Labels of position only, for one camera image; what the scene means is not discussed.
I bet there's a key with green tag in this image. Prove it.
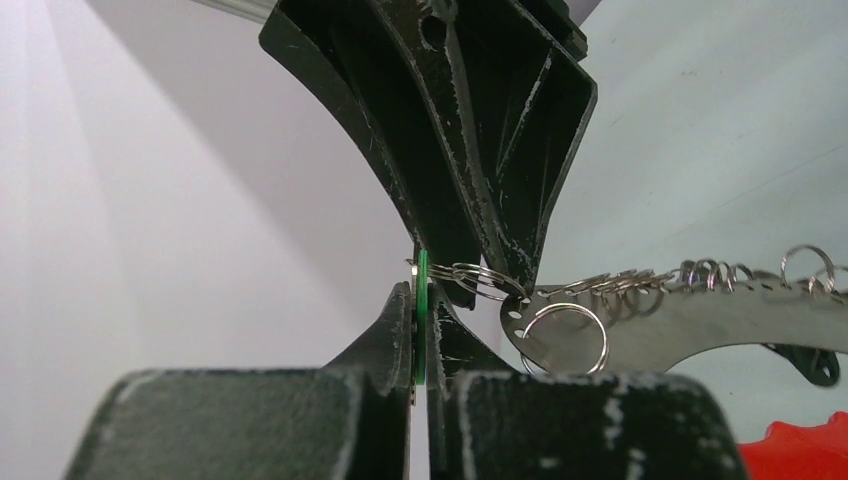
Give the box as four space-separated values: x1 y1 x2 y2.
405 248 531 387

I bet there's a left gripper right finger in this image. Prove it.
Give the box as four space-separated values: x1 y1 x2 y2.
425 285 748 479

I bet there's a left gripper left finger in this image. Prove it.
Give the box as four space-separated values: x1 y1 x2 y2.
65 282 414 479

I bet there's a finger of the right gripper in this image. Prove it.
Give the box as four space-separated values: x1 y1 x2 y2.
258 0 482 311
373 1 597 294

